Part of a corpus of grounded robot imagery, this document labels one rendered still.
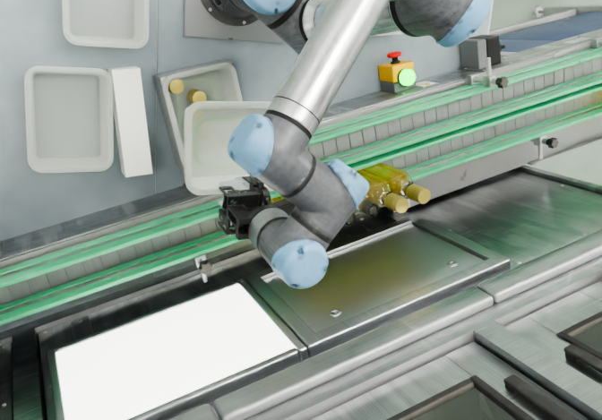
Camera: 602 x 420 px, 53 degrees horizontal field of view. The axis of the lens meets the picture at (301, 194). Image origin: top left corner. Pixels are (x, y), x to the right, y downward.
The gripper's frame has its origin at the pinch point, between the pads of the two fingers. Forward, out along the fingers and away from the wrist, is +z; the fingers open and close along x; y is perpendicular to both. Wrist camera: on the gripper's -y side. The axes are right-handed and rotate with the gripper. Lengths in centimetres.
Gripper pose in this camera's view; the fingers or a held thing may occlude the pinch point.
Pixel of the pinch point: (240, 185)
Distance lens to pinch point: 118.9
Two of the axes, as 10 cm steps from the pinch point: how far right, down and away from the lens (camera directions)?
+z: -4.1, -3.5, 8.4
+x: -0.8, 9.3, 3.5
